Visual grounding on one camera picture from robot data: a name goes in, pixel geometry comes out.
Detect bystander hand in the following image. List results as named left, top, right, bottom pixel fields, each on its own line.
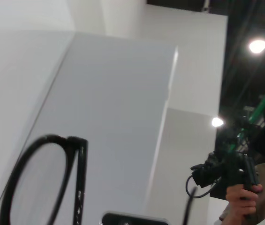
left=226, top=184, right=263, bottom=216

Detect black handheld camera rig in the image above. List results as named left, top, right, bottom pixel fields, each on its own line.
left=185, top=114, right=265, bottom=220

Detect round ceiling lamp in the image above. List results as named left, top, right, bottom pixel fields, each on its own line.
left=211, top=117, right=225, bottom=128
left=248, top=38, right=265, bottom=55

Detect black glasses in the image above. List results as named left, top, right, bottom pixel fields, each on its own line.
left=0, top=134, right=197, bottom=225

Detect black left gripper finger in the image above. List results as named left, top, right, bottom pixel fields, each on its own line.
left=101, top=210, right=169, bottom=225

